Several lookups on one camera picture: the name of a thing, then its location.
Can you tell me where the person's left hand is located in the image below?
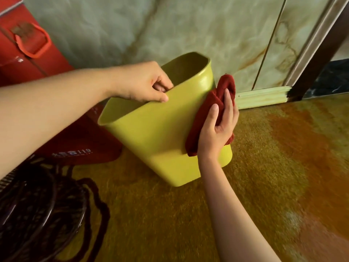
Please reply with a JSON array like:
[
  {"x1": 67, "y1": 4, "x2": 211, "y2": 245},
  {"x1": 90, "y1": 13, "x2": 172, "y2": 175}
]
[{"x1": 108, "y1": 61, "x2": 174, "y2": 103}]

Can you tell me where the person's right hand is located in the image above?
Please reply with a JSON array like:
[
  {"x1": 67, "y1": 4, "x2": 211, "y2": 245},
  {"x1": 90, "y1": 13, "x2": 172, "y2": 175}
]
[{"x1": 197, "y1": 88, "x2": 240, "y2": 159}]

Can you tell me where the dark red cloth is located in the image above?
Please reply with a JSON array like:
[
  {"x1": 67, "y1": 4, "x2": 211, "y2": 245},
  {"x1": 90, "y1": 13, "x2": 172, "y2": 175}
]
[{"x1": 185, "y1": 74, "x2": 236, "y2": 157}]

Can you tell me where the yellow-green plastic bin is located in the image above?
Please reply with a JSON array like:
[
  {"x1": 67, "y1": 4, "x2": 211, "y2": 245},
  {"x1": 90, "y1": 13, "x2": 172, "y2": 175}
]
[{"x1": 98, "y1": 52, "x2": 233, "y2": 187}]

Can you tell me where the person's left forearm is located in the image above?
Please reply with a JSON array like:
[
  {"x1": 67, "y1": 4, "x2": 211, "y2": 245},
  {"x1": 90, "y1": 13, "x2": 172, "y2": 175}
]
[{"x1": 0, "y1": 67, "x2": 113, "y2": 180}]

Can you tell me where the person's right forearm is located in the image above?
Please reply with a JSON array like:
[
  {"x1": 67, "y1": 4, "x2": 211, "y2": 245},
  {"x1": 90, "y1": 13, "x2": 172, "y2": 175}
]
[{"x1": 198, "y1": 155, "x2": 282, "y2": 262}]

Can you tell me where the light green baseboard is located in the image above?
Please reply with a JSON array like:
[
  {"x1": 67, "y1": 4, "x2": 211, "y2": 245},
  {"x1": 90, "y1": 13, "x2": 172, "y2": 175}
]
[{"x1": 235, "y1": 86, "x2": 293, "y2": 110}]

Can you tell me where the red box with white print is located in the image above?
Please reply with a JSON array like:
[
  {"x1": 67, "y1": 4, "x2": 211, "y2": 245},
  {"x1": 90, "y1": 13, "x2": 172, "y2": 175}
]
[{"x1": 33, "y1": 104, "x2": 124, "y2": 166}]

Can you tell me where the silver metal trim strip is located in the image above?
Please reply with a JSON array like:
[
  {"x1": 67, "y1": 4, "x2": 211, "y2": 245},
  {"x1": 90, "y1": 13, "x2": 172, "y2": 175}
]
[{"x1": 284, "y1": 0, "x2": 346, "y2": 88}]

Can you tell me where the red metal cabinet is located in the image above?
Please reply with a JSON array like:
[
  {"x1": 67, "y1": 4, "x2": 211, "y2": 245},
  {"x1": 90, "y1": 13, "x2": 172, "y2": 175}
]
[{"x1": 0, "y1": 0, "x2": 75, "y2": 88}]

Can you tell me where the dark brown door frame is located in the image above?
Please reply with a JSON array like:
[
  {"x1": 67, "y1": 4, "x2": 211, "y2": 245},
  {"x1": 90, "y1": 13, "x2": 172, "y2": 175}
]
[{"x1": 290, "y1": 5, "x2": 349, "y2": 102}]

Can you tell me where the orange plastic handle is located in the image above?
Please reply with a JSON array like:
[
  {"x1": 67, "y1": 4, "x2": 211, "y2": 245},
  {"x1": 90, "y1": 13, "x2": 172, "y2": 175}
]
[{"x1": 15, "y1": 23, "x2": 52, "y2": 59}]

